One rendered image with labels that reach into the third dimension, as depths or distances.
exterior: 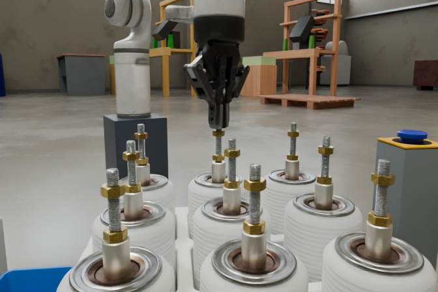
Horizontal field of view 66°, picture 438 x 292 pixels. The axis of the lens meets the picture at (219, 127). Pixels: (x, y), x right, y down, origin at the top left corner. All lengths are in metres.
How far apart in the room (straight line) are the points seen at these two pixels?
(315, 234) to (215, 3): 0.32
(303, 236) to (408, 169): 0.20
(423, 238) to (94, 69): 6.84
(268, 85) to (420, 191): 5.89
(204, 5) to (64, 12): 8.44
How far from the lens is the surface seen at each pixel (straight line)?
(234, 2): 0.49
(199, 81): 0.47
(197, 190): 0.51
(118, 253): 0.30
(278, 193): 0.53
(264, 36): 11.07
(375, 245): 0.35
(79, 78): 7.11
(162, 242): 0.40
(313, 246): 0.43
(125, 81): 0.92
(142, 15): 0.95
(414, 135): 0.57
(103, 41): 8.95
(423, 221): 0.60
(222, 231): 0.39
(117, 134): 0.89
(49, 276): 0.63
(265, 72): 6.36
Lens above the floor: 0.42
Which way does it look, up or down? 9 degrees down
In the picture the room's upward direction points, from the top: straight up
